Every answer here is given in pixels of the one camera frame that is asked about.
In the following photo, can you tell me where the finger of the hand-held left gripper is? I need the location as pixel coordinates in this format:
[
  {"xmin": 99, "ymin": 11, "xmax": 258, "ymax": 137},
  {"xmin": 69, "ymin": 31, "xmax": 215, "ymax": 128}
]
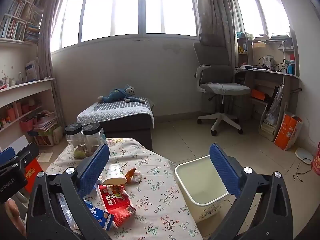
[
  {"xmin": 0, "ymin": 142, "xmax": 39, "ymax": 171},
  {"xmin": 0, "ymin": 147, "xmax": 15, "ymax": 159}
]

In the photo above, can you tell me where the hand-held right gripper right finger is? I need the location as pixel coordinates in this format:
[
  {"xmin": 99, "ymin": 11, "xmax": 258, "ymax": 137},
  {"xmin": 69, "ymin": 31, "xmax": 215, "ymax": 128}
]
[{"xmin": 209, "ymin": 143, "xmax": 293, "ymax": 240}]

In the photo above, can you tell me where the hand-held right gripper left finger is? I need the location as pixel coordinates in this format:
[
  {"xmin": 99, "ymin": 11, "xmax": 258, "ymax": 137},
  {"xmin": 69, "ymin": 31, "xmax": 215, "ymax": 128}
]
[{"xmin": 26, "ymin": 144, "xmax": 112, "ymax": 240}]

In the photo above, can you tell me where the white leaf-print paper cup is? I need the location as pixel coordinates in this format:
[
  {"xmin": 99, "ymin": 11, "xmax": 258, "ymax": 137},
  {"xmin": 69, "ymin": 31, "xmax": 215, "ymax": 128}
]
[{"xmin": 103, "ymin": 164, "xmax": 128, "ymax": 185}]

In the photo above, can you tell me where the white plastic trash bin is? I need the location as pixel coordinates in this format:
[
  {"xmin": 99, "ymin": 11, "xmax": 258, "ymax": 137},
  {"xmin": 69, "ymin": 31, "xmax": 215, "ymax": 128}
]
[{"xmin": 174, "ymin": 155, "xmax": 234, "ymax": 223}]

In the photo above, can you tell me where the red snack packet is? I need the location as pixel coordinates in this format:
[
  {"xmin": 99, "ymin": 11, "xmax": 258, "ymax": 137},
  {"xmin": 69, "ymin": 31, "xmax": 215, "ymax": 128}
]
[{"xmin": 96, "ymin": 184, "xmax": 137, "ymax": 228}]

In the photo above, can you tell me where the blue milk carton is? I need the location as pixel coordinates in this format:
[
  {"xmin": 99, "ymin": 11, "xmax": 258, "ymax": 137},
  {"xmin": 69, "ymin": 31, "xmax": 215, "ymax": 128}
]
[{"xmin": 84, "ymin": 200, "xmax": 115, "ymax": 230}]

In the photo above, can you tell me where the person's left hand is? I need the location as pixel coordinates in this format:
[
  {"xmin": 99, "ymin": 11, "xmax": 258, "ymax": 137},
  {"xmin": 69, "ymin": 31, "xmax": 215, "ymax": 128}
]
[{"xmin": 5, "ymin": 199, "xmax": 27, "ymax": 238}]

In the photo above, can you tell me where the white crumpled tissue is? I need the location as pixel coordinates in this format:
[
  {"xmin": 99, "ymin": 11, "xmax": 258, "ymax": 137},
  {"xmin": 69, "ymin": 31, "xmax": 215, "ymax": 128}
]
[{"xmin": 91, "ymin": 174, "xmax": 105, "ymax": 196}]

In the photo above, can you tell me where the sheet of paper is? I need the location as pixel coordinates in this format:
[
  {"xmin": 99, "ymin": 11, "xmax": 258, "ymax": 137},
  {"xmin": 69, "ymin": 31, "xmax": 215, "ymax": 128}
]
[{"xmin": 37, "ymin": 152, "xmax": 53, "ymax": 162}]

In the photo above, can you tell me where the red folder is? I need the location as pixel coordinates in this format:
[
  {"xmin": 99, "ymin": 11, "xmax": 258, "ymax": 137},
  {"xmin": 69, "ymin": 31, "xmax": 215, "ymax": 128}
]
[{"xmin": 24, "ymin": 159, "xmax": 42, "ymax": 193}]

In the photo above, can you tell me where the plastic jar with brown nuts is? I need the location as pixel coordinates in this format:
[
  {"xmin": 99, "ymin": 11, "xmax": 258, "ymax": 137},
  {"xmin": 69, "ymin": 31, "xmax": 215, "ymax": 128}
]
[{"xmin": 82, "ymin": 124, "xmax": 108, "ymax": 157}]

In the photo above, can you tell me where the plastic jar with green contents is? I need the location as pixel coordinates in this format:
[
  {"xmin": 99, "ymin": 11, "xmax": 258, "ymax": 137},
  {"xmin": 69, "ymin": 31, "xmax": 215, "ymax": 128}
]
[{"xmin": 65, "ymin": 122, "xmax": 88, "ymax": 159}]

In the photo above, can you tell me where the orange and white wrapper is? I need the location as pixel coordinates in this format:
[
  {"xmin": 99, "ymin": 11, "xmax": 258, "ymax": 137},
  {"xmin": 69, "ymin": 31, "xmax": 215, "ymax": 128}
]
[{"xmin": 125, "ymin": 167, "xmax": 137, "ymax": 183}]

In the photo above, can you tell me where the dark ottoman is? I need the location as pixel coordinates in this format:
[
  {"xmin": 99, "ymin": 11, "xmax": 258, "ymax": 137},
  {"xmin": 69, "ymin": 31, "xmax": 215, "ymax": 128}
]
[{"xmin": 100, "ymin": 112, "xmax": 155, "ymax": 152}]

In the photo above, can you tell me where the clear plastic wrapper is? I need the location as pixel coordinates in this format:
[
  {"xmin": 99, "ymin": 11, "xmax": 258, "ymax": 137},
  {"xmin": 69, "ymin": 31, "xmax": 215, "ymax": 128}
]
[{"xmin": 57, "ymin": 192, "xmax": 83, "ymax": 232}]

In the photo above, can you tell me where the grey quilted blanket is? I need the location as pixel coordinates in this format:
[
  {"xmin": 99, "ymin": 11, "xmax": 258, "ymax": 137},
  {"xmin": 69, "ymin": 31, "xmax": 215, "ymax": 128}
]
[{"xmin": 77, "ymin": 96, "xmax": 155, "ymax": 126}]

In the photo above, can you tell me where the stack of books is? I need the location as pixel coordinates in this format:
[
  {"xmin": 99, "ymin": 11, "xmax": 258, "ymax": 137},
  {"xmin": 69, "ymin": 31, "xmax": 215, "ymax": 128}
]
[{"xmin": 259, "ymin": 121, "xmax": 277, "ymax": 142}]

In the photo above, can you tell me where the white shelf unit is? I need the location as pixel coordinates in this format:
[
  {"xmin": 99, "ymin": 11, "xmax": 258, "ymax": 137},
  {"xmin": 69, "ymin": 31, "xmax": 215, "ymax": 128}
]
[{"xmin": 0, "ymin": 77, "xmax": 57, "ymax": 150}]

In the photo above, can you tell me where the floral tablecloth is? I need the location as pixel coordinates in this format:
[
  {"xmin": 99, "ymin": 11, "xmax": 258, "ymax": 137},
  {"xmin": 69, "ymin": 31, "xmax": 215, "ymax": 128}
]
[{"xmin": 45, "ymin": 137, "xmax": 203, "ymax": 240}]

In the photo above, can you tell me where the blue plush monkey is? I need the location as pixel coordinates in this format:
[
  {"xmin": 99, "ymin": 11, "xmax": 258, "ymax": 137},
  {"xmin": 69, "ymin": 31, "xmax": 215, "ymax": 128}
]
[{"xmin": 97, "ymin": 84, "xmax": 146, "ymax": 103}]

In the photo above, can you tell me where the orange paper bag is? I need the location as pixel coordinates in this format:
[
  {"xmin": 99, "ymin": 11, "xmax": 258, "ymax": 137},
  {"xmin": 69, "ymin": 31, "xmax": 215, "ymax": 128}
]
[{"xmin": 274, "ymin": 112, "xmax": 303, "ymax": 151}]

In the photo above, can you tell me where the white bathroom scale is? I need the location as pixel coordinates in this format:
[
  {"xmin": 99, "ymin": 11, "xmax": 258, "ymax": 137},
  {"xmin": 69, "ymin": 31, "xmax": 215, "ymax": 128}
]
[{"xmin": 295, "ymin": 147, "xmax": 313, "ymax": 165}]

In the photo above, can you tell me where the grey office chair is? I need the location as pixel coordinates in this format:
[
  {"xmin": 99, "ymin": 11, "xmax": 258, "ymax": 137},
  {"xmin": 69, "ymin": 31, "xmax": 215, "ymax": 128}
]
[{"xmin": 193, "ymin": 33, "xmax": 251, "ymax": 137}]

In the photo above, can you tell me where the blue and white book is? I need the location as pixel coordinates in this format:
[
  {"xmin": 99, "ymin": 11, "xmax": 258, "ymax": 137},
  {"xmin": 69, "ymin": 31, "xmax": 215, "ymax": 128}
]
[{"xmin": 24, "ymin": 59, "xmax": 40, "ymax": 82}]

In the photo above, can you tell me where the silver bag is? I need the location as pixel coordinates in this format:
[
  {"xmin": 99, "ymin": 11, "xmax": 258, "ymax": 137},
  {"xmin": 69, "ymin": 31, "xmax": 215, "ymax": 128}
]
[{"xmin": 265, "ymin": 84, "xmax": 285, "ymax": 125}]

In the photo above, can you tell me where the orange box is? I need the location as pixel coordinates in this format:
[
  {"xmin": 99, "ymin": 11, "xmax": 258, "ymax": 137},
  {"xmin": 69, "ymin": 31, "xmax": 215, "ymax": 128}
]
[{"xmin": 251, "ymin": 89, "xmax": 266, "ymax": 100}]

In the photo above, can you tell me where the red bag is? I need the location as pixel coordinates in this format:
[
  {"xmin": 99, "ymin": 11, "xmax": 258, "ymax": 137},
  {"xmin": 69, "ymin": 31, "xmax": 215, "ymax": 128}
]
[{"xmin": 311, "ymin": 141, "xmax": 320, "ymax": 176}]

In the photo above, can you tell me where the wooden desk with hutch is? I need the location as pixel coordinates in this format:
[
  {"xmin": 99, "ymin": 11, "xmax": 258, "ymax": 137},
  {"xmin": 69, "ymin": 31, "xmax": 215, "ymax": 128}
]
[{"xmin": 235, "ymin": 36, "xmax": 300, "ymax": 142}]

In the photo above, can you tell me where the grey curtain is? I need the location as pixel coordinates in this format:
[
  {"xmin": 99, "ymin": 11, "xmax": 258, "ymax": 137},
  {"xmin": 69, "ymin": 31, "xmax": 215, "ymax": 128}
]
[
  {"xmin": 37, "ymin": 0, "xmax": 73, "ymax": 130},
  {"xmin": 197, "ymin": 0, "xmax": 241, "ymax": 68}
]

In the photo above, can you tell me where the large window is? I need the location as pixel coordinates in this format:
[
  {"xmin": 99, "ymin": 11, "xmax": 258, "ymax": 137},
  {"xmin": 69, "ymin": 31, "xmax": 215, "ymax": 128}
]
[{"xmin": 50, "ymin": 0, "xmax": 200, "ymax": 53}]

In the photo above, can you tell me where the small window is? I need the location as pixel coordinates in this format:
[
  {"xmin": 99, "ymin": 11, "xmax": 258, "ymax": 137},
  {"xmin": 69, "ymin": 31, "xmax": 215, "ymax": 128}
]
[{"xmin": 232, "ymin": 0, "xmax": 292, "ymax": 37}]

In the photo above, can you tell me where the black cable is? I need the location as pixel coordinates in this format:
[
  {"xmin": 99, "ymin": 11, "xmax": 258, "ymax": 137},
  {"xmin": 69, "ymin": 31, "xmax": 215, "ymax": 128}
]
[{"xmin": 294, "ymin": 159, "xmax": 313, "ymax": 183}]

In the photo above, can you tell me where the wall bookshelf with books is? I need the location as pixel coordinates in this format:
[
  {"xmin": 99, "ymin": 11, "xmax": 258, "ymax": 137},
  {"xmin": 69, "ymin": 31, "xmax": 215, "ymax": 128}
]
[{"xmin": 0, "ymin": 0, "xmax": 47, "ymax": 46}]

